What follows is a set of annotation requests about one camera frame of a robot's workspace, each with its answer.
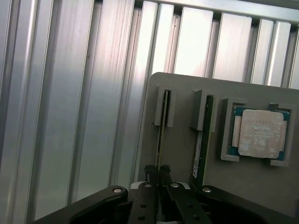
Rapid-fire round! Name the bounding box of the grey plastic parts rack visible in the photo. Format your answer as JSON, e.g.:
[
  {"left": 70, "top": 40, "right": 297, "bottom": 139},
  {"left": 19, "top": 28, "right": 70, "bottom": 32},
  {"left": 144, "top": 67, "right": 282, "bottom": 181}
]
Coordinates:
[{"left": 137, "top": 72, "right": 299, "bottom": 224}]

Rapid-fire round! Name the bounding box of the CPU with silver heat spreader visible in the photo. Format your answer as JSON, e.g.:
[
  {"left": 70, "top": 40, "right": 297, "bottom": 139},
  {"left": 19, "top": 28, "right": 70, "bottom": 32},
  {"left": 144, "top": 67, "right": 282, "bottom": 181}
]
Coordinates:
[{"left": 230, "top": 107, "right": 292, "bottom": 162}]

